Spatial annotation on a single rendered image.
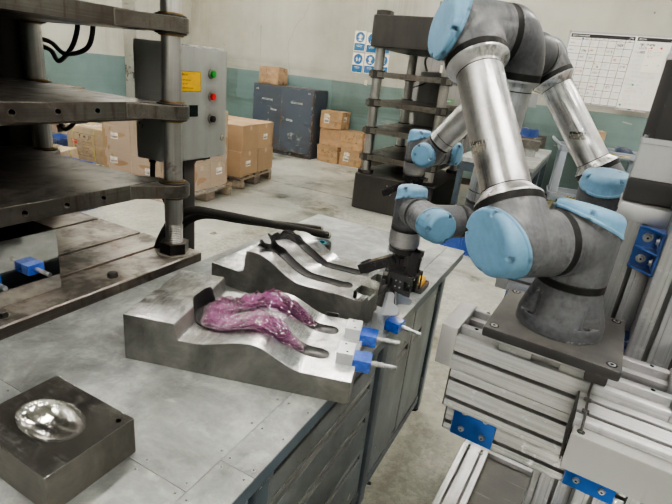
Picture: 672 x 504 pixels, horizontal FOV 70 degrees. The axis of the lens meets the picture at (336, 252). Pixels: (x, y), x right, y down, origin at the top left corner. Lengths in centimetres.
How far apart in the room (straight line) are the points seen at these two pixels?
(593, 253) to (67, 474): 87
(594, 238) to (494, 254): 17
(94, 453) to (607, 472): 78
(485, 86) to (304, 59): 798
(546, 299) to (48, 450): 83
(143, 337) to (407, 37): 451
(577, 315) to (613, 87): 670
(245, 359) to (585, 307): 65
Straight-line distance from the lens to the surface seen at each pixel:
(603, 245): 90
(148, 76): 185
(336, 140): 809
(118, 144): 567
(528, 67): 107
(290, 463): 117
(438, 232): 105
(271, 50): 922
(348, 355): 104
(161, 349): 112
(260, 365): 103
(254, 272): 140
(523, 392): 100
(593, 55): 755
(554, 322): 92
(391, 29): 531
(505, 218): 78
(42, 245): 150
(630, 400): 98
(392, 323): 127
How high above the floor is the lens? 144
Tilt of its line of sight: 20 degrees down
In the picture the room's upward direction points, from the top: 6 degrees clockwise
